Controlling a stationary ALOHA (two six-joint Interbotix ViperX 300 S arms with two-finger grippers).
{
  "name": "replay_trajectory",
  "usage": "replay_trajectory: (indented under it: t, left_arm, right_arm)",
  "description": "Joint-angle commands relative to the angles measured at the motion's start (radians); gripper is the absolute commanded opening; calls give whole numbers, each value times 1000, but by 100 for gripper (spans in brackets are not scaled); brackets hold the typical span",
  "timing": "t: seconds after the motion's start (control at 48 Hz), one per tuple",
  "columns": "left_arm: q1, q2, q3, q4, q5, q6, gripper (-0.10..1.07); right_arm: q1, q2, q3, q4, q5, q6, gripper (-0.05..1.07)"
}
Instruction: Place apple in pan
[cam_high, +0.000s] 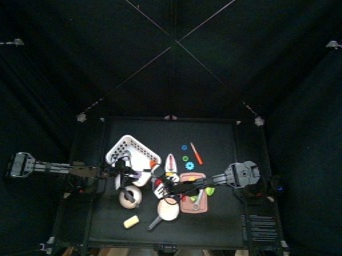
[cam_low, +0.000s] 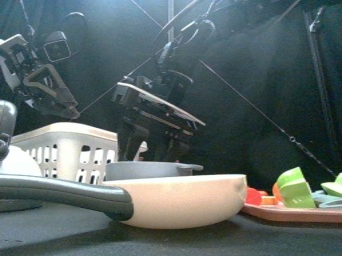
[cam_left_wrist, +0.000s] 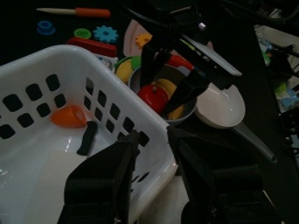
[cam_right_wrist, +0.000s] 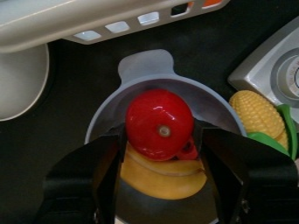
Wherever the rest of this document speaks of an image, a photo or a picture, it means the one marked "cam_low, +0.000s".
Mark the grey vertical frame bar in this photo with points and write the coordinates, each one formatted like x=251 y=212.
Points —
x=172 y=20

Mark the pink cutting board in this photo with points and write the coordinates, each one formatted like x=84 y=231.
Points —
x=295 y=213

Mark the large green apple piece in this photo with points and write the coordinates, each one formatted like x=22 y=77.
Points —
x=295 y=190

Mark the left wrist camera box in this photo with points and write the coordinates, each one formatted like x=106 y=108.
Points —
x=57 y=48

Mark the grey toy pot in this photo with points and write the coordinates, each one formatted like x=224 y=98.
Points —
x=148 y=169

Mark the flat orange toy food piece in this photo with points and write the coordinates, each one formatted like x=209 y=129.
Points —
x=269 y=200

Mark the small green apple piece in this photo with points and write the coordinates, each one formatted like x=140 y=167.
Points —
x=335 y=186

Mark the white plastic basket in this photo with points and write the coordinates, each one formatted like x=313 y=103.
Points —
x=68 y=146

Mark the white kettle with grey knob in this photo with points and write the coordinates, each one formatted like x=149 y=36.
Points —
x=15 y=163

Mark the blue-grey toy item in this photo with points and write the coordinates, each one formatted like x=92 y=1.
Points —
x=328 y=201

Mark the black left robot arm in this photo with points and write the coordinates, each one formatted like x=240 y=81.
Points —
x=76 y=31

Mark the red toy tomato piece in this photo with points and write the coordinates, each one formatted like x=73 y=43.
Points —
x=253 y=197

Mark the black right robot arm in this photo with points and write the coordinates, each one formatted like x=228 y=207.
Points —
x=178 y=83

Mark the round orange toy food piece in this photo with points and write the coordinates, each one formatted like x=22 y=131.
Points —
x=276 y=191

